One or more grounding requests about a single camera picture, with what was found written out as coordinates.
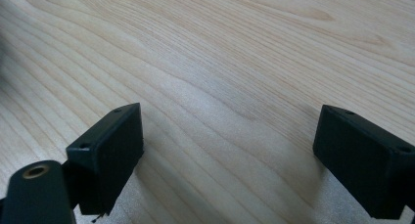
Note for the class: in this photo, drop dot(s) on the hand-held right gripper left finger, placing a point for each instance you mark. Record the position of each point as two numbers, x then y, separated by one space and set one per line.
107 158

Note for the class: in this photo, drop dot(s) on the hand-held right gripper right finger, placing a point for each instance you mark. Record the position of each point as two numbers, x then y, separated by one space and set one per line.
362 162

